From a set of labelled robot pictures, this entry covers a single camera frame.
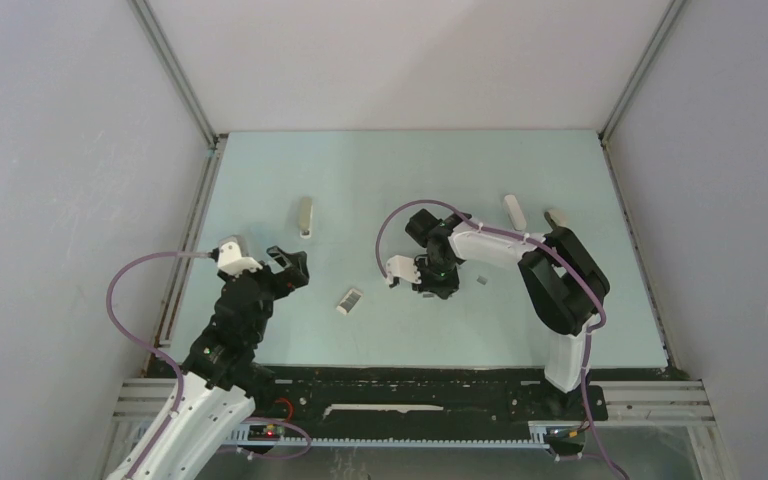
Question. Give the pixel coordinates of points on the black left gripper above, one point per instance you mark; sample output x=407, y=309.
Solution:
x=293, y=275

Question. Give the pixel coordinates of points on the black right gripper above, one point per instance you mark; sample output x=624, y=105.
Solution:
x=444, y=289

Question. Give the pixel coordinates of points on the staple box tray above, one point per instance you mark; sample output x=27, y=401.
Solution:
x=349, y=301

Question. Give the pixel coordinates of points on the white stapler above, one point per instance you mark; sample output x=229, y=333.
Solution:
x=515, y=213

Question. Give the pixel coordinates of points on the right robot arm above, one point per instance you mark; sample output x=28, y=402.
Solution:
x=564, y=283

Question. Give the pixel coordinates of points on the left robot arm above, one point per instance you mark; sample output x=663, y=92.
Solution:
x=219, y=385

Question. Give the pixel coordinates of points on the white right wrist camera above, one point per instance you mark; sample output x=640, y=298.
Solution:
x=399, y=268

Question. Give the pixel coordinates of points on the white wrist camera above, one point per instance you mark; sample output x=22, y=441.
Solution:
x=233, y=257
x=399, y=268

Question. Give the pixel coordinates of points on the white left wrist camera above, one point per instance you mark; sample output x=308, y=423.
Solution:
x=233, y=257

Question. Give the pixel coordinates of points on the aluminium frame rail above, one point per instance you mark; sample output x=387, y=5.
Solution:
x=164, y=51

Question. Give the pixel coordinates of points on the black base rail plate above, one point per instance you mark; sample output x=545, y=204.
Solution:
x=427, y=404

